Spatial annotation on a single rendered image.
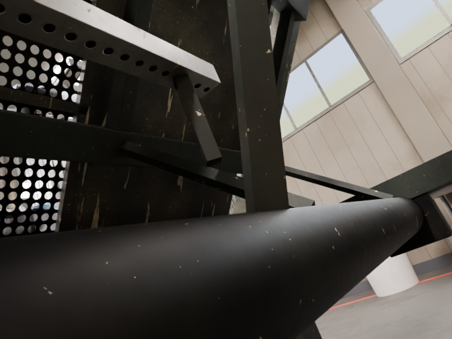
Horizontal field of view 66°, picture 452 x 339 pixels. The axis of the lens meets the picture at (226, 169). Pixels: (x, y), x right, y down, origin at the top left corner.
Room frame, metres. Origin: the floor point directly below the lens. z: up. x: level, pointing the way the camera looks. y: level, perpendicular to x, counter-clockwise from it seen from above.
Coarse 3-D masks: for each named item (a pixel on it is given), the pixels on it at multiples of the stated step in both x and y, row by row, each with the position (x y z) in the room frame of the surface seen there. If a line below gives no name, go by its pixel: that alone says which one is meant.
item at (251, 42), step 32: (256, 0) 0.37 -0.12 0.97; (256, 32) 0.37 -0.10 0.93; (256, 64) 0.38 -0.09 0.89; (192, 96) 0.47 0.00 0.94; (256, 96) 0.39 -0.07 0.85; (192, 128) 0.48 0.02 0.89; (256, 128) 0.39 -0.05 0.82; (160, 160) 0.67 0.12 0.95; (256, 160) 0.40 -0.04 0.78; (256, 192) 0.40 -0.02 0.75; (288, 192) 0.57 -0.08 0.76; (352, 192) 1.24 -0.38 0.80
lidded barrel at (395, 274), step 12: (384, 264) 3.87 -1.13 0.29; (396, 264) 3.87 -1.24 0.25; (408, 264) 3.94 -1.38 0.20; (372, 276) 3.99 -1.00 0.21; (384, 276) 3.90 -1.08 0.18; (396, 276) 3.87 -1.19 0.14; (408, 276) 3.89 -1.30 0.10; (384, 288) 3.94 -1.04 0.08; (396, 288) 3.89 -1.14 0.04; (408, 288) 3.88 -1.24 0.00
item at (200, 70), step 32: (0, 0) 0.25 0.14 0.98; (32, 0) 0.26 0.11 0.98; (64, 0) 0.29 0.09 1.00; (32, 32) 0.29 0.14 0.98; (64, 32) 0.31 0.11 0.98; (96, 32) 0.33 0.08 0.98; (128, 32) 0.37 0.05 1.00; (128, 64) 0.40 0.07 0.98; (160, 64) 0.42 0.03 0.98; (192, 64) 0.47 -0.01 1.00
